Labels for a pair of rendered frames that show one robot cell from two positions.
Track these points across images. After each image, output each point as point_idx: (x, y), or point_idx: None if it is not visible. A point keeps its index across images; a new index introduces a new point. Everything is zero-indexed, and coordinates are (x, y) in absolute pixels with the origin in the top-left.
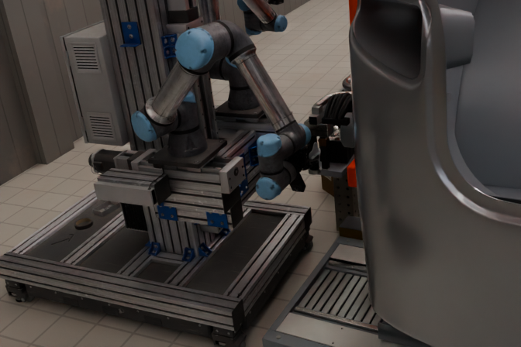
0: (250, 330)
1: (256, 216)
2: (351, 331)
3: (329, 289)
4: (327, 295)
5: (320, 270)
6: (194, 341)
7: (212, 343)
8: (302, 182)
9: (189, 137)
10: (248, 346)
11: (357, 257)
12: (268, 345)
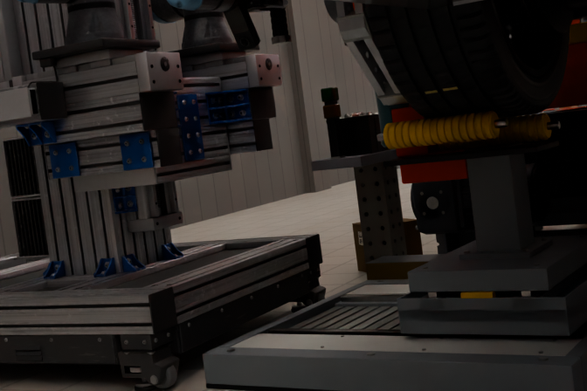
0: (194, 373)
1: (231, 250)
2: (358, 337)
3: (336, 318)
4: (330, 322)
5: (326, 304)
6: (95, 387)
7: (123, 387)
8: (252, 28)
9: (95, 14)
10: (183, 384)
11: (389, 290)
12: (213, 364)
